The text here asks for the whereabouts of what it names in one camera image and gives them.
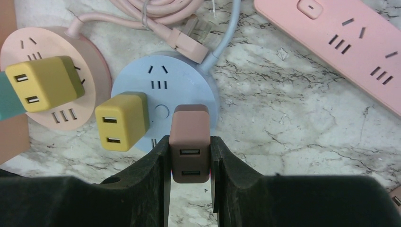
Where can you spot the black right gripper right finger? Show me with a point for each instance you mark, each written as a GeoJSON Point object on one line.
{"type": "Point", "coordinates": [242, 197]}

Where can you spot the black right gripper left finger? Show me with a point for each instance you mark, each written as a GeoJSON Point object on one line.
{"type": "Point", "coordinates": [137, 196]}

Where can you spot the pink charger cube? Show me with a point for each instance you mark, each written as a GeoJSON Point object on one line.
{"type": "Point", "coordinates": [189, 143]}
{"type": "Point", "coordinates": [395, 196]}

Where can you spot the yellow charger cube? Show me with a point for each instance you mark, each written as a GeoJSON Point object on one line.
{"type": "Point", "coordinates": [44, 84]}
{"type": "Point", "coordinates": [122, 120]}

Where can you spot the teal charger cube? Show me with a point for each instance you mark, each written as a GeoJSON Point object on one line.
{"type": "Point", "coordinates": [10, 105]}

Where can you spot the blue round power socket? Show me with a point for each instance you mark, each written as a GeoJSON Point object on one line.
{"type": "Point", "coordinates": [169, 79]}

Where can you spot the orange plastic desk organizer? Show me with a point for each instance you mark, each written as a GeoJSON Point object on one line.
{"type": "Point", "coordinates": [14, 132]}

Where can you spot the pink round power socket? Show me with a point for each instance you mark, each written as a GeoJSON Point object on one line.
{"type": "Point", "coordinates": [31, 43]}

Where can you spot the pink power strip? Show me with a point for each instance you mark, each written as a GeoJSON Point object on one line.
{"type": "Point", "coordinates": [349, 36]}

